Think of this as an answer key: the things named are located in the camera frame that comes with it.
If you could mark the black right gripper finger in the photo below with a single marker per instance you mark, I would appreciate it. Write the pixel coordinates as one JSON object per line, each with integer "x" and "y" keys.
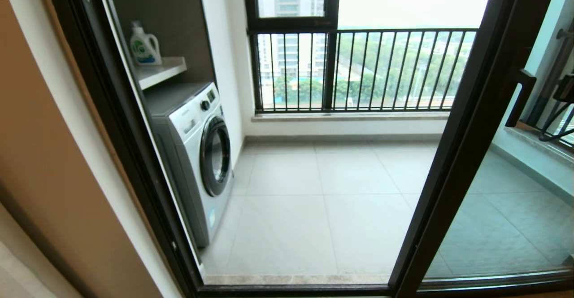
{"x": 565, "y": 82}
{"x": 565, "y": 96}

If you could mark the dark brown sliding glass door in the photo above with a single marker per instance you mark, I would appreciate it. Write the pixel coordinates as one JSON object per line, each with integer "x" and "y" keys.
{"x": 448, "y": 190}

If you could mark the black metal balcony railing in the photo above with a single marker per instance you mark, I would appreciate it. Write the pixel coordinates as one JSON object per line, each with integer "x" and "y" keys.
{"x": 403, "y": 30}
{"x": 566, "y": 34}

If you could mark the grey stone window sill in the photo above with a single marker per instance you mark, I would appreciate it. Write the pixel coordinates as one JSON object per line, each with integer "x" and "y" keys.
{"x": 538, "y": 147}

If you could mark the dark brown fixed glass door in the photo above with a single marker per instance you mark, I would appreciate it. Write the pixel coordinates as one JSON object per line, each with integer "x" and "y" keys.
{"x": 515, "y": 226}

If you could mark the white front-load washing machine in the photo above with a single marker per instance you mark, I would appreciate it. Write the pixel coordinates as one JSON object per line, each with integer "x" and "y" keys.
{"x": 193, "y": 154}

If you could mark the white laundry detergent bottle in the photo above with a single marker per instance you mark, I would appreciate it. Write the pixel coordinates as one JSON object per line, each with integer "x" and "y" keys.
{"x": 144, "y": 46}

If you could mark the black window frame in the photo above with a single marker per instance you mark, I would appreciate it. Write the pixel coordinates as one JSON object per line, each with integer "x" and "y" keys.
{"x": 331, "y": 64}

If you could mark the white wall shelf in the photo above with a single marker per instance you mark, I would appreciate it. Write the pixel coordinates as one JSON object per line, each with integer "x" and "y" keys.
{"x": 162, "y": 70}

